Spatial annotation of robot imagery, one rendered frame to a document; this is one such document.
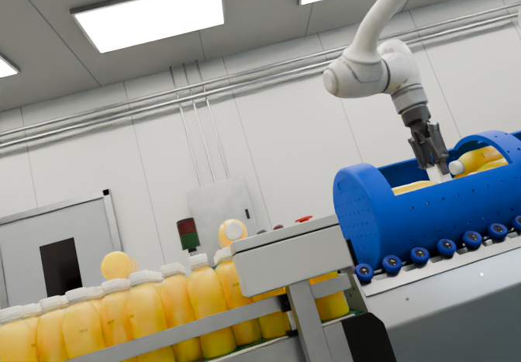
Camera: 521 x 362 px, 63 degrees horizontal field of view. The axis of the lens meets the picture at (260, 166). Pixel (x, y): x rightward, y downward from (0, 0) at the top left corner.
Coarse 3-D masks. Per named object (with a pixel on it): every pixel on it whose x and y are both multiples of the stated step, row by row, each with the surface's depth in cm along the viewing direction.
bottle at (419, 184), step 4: (408, 184) 111; (412, 184) 111; (416, 184) 110; (420, 184) 110; (424, 184) 110; (428, 184) 110; (432, 184) 111; (392, 188) 111; (396, 188) 110; (400, 188) 110; (404, 188) 110; (408, 188) 109; (412, 188) 109; (416, 188) 109; (396, 192) 109; (400, 192) 109; (404, 192) 109
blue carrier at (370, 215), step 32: (416, 160) 128; (448, 160) 132; (512, 160) 109; (352, 192) 110; (384, 192) 102; (416, 192) 103; (448, 192) 104; (480, 192) 105; (512, 192) 107; (352, 224) 116; (384, 224) 100; (416, 224) 102; (448, 224) 104; (480, 224) 108; (384, 256) 103
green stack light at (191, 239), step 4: (196, 232) 142; (180, 236) 140; (184, 236) 140; (188, 236) 139; (192, 236) 140; (196, 236) 141; (180, 240) 141; (184, 240) 139; (188, 240) 139; (192, 240) 139; (196, 240) 140; (184, 244) 139; (188, 244) 139; (192, 244) 139; (196, 244) 139; (200, 244) 141; (184, 248) 139; (188, 248) 139
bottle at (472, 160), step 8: (472, 152) 121; (480, 152) 121; (488, 152) 120; (496, 152) 121; (456, 160) 122; (464, 160) 120; (472, 160) 119; (480, 160) 119; (488, 160) 120; (464, 168) 120; (472, 168) 120
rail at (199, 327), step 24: (312, 288) 87; (336, 288) 88; (240, 312) 84; (264, 312) 85; (144, 336) 81; (168, 336) 81; (192, 336) 82; (72, 360) 78; (96, 360) 79; (120, 360) 79
